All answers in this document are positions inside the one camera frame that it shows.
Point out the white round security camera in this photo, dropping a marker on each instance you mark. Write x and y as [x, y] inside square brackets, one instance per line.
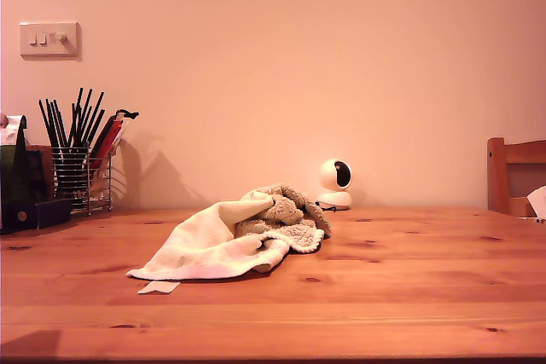
[330, 176]

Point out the green white paper bag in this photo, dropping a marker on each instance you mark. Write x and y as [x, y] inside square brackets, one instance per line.
[17, 176]

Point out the cream terry tea towel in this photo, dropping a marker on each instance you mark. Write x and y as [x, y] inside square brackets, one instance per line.
[205, 244]

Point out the black drinking straw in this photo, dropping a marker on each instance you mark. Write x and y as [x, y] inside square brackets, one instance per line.
[83, 117]
[54, 122]
[94, 117]
[96, 125]
[75, 117]
[60, 123]
[47, 123]

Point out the white light switch plate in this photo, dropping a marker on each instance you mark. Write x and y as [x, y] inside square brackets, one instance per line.
[49, 40]

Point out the wooden chair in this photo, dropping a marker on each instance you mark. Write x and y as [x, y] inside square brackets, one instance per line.
[497, 176]

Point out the dark box with round logo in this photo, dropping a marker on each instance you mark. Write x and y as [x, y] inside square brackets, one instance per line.
[38, 215]

